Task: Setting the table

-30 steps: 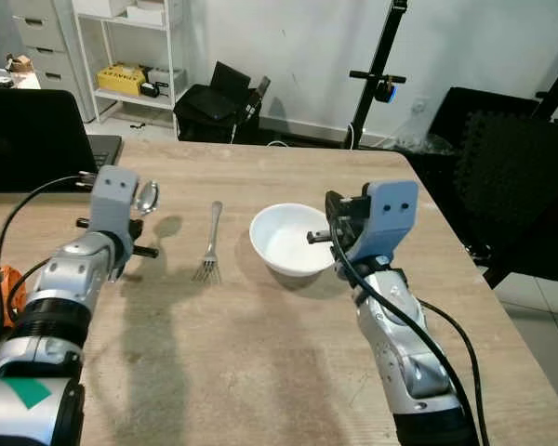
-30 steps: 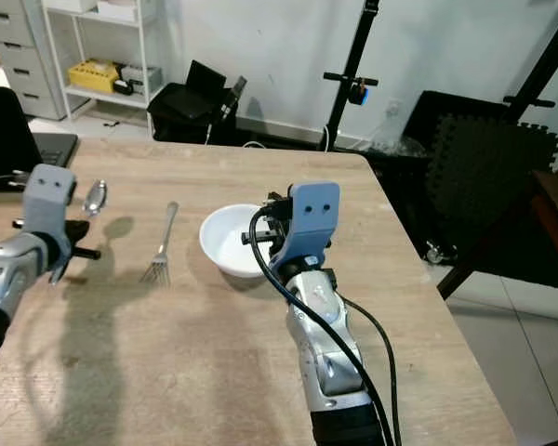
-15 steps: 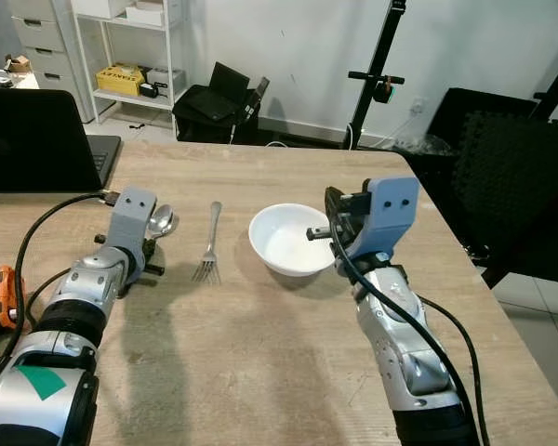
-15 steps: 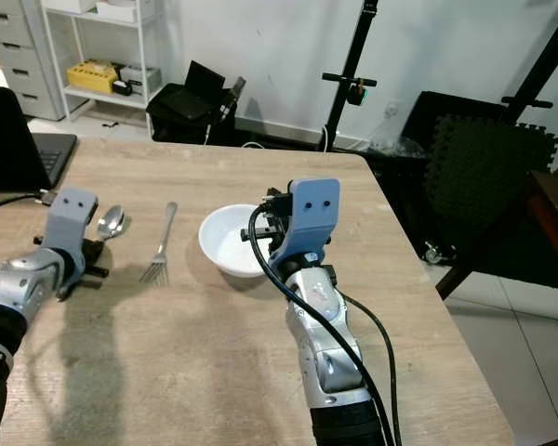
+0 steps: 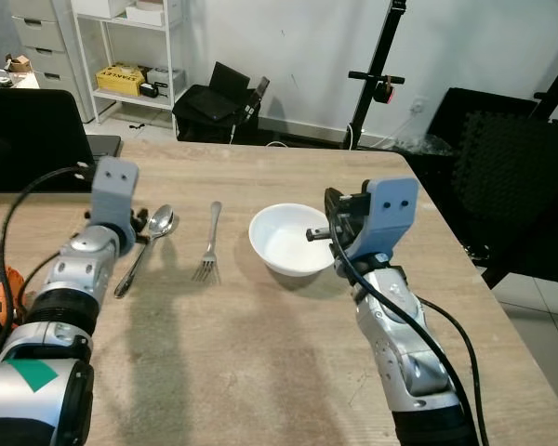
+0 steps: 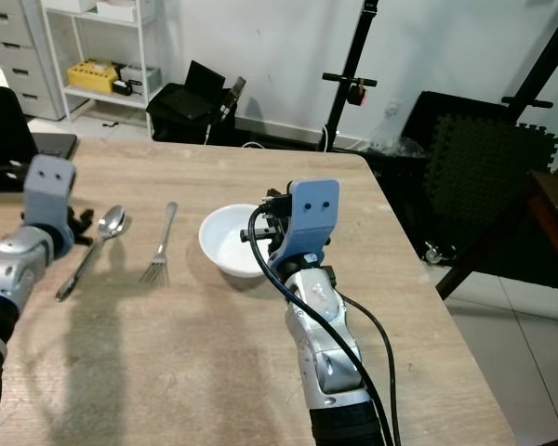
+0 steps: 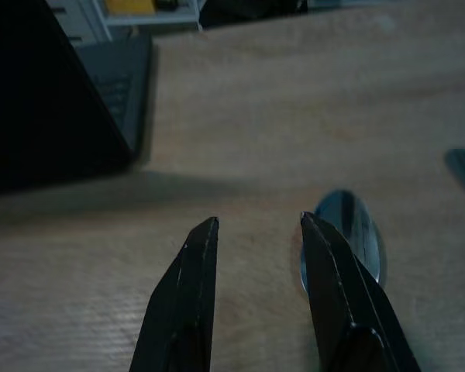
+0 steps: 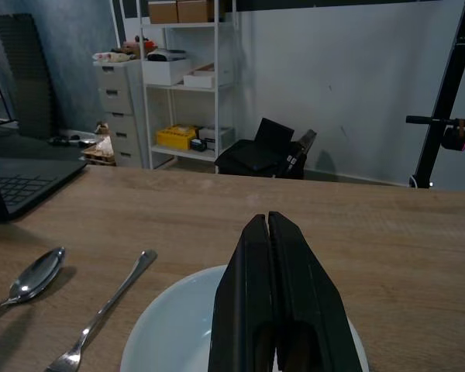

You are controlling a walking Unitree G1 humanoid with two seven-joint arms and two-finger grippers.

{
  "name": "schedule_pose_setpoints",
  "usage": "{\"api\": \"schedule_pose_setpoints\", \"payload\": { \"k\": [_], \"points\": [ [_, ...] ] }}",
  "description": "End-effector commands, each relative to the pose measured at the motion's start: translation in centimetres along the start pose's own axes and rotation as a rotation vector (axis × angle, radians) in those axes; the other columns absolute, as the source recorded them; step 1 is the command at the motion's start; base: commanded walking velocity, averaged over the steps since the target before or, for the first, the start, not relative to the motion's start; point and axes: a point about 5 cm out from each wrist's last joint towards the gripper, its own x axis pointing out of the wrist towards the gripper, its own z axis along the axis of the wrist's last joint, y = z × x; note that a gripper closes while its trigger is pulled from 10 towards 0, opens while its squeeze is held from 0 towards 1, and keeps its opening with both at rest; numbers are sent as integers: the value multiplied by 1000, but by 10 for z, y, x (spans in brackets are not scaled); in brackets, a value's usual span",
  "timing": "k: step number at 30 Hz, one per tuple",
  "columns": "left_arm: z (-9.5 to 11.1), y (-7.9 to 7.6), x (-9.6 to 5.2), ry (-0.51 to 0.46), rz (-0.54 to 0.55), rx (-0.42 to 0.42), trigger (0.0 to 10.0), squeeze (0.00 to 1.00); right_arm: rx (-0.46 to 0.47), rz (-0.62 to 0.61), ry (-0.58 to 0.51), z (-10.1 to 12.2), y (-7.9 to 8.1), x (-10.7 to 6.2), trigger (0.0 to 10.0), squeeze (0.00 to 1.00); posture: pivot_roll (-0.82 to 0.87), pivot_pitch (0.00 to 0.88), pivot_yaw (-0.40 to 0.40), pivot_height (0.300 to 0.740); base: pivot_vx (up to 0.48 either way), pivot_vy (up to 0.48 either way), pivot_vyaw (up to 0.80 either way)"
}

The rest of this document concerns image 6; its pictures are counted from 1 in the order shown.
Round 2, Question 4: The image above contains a grey drawer cabinet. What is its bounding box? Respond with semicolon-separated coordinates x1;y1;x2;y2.
0;0;66;122

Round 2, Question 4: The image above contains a light wooden table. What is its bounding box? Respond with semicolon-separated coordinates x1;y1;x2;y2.
0;138;519;446

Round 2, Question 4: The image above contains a black stand with crossbar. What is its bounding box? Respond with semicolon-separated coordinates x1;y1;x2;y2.
498;0;558;126

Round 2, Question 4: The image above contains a grey box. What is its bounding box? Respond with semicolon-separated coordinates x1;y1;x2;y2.
119;63;161;94

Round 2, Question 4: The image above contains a black flat board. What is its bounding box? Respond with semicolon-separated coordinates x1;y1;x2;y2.
395;90;517;187

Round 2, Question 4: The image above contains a white metal shelf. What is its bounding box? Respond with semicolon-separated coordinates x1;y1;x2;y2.
41;0;165;126

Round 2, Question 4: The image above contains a black open case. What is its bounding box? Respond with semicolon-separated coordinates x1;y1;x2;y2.
145;59;248;146

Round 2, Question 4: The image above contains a grey foam puzzle mat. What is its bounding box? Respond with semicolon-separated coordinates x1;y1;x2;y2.
423;113;558;280

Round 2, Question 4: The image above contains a silver metal fork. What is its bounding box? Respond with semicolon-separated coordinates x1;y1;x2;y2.
140;201;180;286

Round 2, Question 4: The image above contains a silver metal spoon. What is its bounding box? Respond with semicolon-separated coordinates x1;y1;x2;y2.
55;204;127;303

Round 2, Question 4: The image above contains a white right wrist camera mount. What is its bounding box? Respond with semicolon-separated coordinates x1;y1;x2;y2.
270;178;342;263

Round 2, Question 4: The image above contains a black stand with red clamp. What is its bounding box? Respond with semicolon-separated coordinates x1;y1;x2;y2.
320;0;384;152

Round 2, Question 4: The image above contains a white bowl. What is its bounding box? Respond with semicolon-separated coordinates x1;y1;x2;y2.
197;203;277;280

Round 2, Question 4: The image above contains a white box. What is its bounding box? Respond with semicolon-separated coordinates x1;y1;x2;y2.
98;0;142;21

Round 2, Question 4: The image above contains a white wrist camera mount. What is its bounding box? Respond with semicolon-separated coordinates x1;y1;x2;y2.
270;178;342;263
23;153;77;235

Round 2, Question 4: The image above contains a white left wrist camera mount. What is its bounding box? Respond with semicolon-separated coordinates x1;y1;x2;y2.
23;153;77;235

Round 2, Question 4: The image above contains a yellow storage box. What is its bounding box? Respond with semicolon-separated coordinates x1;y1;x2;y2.
66;59;121;95

